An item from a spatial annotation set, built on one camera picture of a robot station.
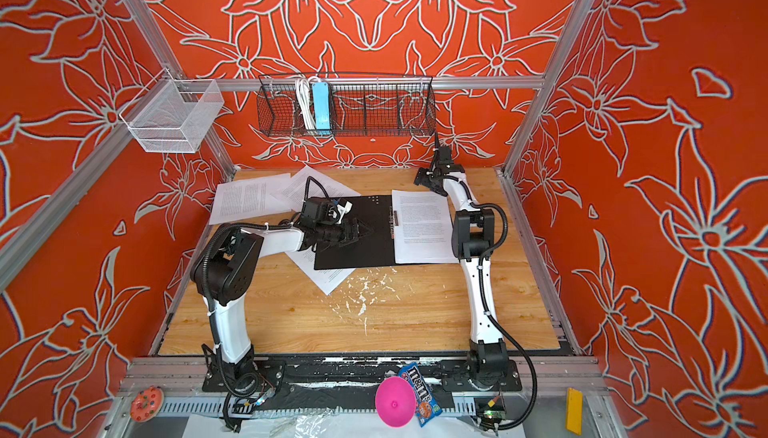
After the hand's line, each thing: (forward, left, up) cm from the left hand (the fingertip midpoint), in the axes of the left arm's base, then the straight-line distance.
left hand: (366, 233), depth 93 cm
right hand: (+28, -20, -3) cm, 35 cm away
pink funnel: (-44, -11, -1) cm, 45 cm away
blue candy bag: (-43, -18, -5) cm, 47 cm away
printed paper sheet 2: (+17, +47, -6) cm, 50 cm away
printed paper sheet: (+6, -20, -8) cm, 22 cm away
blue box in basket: (+27, +15, +28) cm, 42 cm away
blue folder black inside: (-1, -3, -7) cm, 7 cm away
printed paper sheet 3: (-13, +11, -7) cm, 18 cm away
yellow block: (-42, -54, -8) cm, 69 cm away
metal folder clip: (+10, -9, -6) cm, 14 cm away
